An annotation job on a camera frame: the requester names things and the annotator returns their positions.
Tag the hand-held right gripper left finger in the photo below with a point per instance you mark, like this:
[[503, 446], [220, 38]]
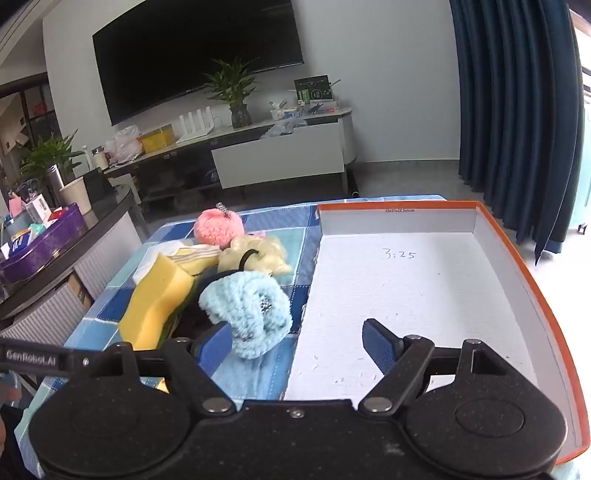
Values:
[[217, 347]]

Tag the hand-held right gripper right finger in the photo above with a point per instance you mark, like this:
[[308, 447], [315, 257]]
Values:
[[378, 346]]

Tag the light blue fluffy scrunchie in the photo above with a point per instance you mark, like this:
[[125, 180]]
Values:
[[249, 314]]

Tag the white cardboard box orange rim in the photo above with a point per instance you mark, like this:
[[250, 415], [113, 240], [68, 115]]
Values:
[[415, 300]]

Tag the black cloth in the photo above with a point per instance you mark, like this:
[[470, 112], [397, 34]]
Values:
[[191, 318]]

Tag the dark top side cabinet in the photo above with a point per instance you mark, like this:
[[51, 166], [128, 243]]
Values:
[[46, 314]]

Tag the blue plaid tablecloth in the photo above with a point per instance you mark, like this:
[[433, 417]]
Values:
[[263, 374]]

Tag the yellow sponge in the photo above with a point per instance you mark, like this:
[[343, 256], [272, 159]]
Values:
[[152, 304]]

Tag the yellow white striped sock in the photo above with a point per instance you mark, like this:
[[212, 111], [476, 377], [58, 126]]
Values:
[[194, 258]]

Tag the cream fluffy scrunchie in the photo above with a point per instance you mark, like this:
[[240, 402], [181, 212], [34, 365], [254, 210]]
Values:
[[270, 259]]

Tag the purple tray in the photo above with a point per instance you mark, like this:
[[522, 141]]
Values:
[[46, 244]]

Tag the pink fluffy pompom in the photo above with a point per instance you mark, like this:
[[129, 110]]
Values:
[[217, 226]]

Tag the paper cup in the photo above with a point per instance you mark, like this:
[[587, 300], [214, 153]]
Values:
[[76, 196]]

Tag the steel thermos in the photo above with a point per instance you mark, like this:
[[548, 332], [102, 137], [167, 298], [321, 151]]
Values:
[[55, 182]]

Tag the black box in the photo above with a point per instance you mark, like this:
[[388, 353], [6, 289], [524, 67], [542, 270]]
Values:
[[98, 189]]

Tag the white television cabinet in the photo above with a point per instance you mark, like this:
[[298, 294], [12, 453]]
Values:
[[277, 157]]

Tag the leafy green potted plant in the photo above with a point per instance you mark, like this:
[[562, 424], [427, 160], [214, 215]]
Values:
[[46, 154]]

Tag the white bottle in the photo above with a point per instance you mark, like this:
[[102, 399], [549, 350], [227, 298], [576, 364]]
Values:
[[87, 159]]

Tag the glass jar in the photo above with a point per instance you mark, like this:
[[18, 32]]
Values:
[[100, 158]]

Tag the yellow box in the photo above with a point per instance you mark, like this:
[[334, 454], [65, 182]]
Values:
[[157, 141]]

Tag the white plastic bag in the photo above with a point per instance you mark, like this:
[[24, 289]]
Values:
[[123, 145]]

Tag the white router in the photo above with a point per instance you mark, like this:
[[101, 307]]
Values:
[[196, 125]]

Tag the blue plastic bag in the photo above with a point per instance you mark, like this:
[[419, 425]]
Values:
[[277, 128]]

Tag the small white box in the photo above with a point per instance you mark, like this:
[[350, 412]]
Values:
[[284, 111]]

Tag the green plant in dark vase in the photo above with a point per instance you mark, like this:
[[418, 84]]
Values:
[[233, 87]]

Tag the blue curtain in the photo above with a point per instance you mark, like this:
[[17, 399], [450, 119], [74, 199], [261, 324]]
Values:
[[508, 115]]

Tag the green printed box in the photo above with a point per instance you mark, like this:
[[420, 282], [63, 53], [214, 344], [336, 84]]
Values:
[[314, 88]]

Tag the black flat television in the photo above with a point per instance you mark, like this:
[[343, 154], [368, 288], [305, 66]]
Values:
[[194, 46]]

